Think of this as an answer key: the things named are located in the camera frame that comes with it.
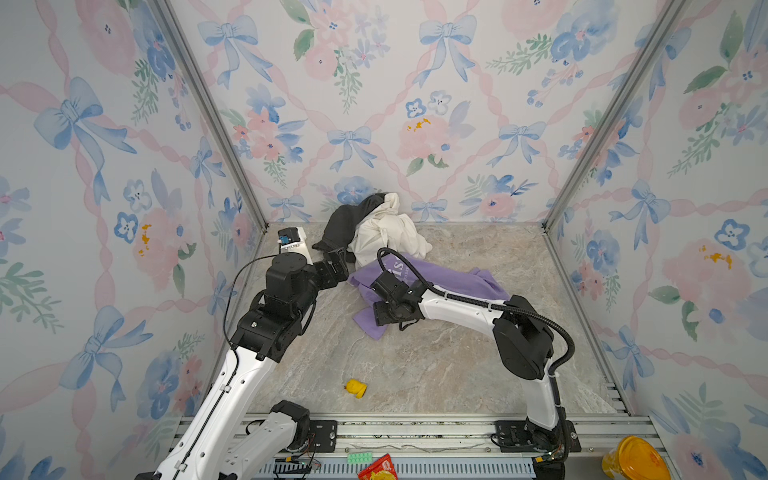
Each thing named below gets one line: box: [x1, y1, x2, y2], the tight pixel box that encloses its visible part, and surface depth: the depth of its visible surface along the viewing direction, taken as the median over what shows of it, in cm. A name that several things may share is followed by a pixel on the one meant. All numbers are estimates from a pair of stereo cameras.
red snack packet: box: [357, 453, 399, 480], surface depth 70 cm
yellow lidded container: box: [601, 436, 671, 480], surface depth 64 cm
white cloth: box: [347, 193, 432, 272], surface depth 100 cm
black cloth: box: [312, 192, 386, 263], surface depth 100 cm
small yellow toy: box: [344, 379, 368, 399], surface depth 81 cm
